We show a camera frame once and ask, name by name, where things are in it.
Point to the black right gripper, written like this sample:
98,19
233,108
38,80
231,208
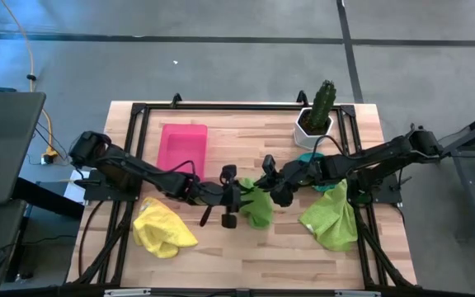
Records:
295,175

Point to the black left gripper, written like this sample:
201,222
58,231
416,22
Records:
230,198

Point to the green microfiber towel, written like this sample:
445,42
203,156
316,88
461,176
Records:
330,222
258,210

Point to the yellow microfiber towel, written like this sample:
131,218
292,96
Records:
159,231

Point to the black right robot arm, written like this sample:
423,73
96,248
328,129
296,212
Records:
386,152

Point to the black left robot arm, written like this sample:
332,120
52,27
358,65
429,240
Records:
138,169

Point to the teal microfiber towel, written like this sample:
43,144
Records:
309,156

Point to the pink plastic basket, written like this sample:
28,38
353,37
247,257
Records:
182,148

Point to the white plant pot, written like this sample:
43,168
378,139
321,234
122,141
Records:
303,138

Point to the dark green cactus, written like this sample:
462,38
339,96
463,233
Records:
322,103

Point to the white paper sheet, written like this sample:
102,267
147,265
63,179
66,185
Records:
74,189

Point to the yellow power plug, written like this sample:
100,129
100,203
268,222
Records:
50,156

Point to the grey metal stand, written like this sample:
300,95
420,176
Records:
472,194

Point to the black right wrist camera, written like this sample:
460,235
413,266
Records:
269,163

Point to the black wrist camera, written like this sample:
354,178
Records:
229,171
269,163

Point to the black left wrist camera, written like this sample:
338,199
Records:
229,171

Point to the black metal table frame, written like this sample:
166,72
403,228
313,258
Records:
241,106

